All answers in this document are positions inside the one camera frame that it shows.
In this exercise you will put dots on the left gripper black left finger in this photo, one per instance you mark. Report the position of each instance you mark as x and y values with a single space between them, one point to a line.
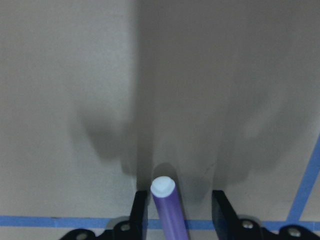
138 218

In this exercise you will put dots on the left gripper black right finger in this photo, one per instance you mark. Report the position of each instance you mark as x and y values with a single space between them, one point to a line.
224 218

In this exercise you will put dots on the purple pen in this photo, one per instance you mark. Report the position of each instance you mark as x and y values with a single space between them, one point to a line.
166 198

